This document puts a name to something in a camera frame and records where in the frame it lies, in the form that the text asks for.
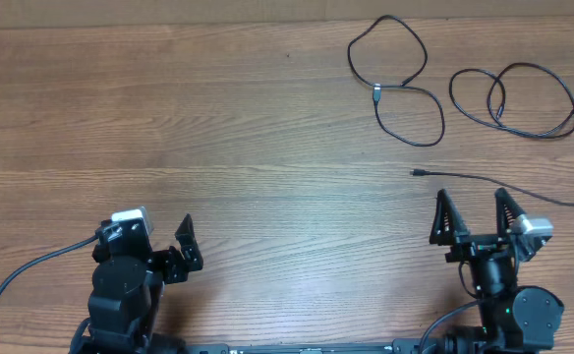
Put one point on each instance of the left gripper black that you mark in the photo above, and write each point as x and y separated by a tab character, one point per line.
177	266

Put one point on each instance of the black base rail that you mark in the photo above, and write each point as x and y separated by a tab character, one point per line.
397	346

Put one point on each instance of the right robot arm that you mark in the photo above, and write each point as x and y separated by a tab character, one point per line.
504	317

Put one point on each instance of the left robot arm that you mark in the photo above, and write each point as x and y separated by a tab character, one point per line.
128	283

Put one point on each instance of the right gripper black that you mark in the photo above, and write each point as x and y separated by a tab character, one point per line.
473	245

